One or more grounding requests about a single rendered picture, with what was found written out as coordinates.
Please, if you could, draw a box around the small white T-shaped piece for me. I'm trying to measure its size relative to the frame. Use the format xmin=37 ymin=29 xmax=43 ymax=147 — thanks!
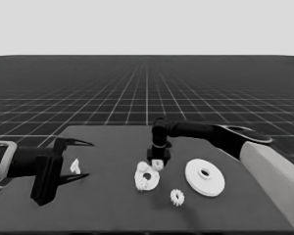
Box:
xmin=69 ymin=158 xmax=82 ymax=176

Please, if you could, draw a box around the larger white gear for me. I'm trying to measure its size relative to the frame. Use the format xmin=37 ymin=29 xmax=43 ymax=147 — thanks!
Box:
xmin=170 ymin=188 xmax=186 ymax=208

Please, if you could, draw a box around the large thick white disc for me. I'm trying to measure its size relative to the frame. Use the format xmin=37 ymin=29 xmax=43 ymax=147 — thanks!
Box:
xmin=184 ymin=159 xmax=226 ymax=198

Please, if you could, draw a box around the white round carrier with pins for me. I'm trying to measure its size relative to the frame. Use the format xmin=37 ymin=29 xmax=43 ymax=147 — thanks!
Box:
xmin=133 ymin=161 xmax=161 ymax=193

